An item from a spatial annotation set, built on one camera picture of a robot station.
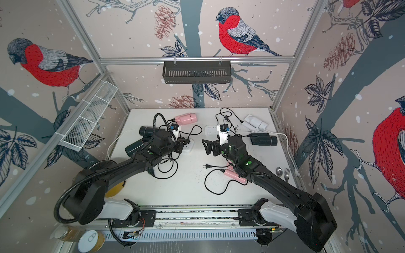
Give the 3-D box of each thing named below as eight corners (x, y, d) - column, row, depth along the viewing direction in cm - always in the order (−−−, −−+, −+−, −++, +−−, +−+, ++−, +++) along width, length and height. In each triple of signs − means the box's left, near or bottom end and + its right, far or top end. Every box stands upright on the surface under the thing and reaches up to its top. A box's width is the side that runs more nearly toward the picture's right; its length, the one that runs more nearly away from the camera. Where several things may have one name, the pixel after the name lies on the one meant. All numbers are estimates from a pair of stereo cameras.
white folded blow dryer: (242, 123, 112) (243, 119, 109) (246, 116, 117) (248, 112, 113) (263, 133, 107) (265, 129, 103) (267, 125, 111) (269, 121, 108)
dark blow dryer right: (252, 148, 101) (254, 143, 96) (249, 135, 108) (251, 129, 103) (275, 148, 101) (279, 143, 96) (271, 135, 108) (274, 129, 103)
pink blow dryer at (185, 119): (176, 128, 111) (175, 123, 107) (175, 120, 116) (174, 115, 112) (198, 123, 114) (198, 119, 110) (196, 116, 118) (196, 111, 114)
